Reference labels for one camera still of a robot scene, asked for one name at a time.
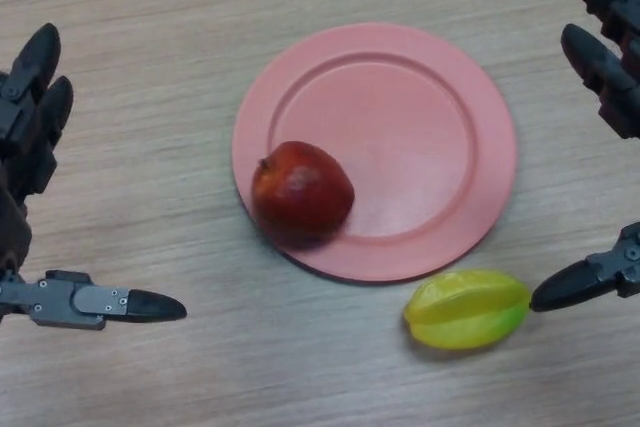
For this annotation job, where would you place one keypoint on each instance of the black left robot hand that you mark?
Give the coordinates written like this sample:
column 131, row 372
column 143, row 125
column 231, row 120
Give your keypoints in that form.
column 20, row 147

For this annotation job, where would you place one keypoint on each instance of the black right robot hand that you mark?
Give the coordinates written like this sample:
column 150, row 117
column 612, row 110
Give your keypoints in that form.
column 612, row 62

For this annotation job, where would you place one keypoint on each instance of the red apple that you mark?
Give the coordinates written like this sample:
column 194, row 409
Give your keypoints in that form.
column 302, row 194

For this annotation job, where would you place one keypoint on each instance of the pink round plate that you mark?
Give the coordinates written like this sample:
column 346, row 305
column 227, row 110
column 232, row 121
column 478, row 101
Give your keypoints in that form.
column 395, row 147

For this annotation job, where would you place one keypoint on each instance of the yellow green starfruit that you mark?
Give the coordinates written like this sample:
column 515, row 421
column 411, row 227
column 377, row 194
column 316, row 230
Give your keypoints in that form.
column 465, row 312

